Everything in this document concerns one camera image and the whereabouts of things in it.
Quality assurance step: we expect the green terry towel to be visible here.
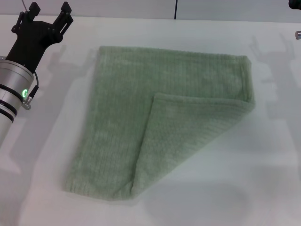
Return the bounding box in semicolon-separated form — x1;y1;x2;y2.
61;45;257;202

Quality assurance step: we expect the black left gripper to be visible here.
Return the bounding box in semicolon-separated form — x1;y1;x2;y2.
6;1;74;71

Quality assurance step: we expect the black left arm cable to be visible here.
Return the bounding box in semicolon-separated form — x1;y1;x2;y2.
22;70;40;110

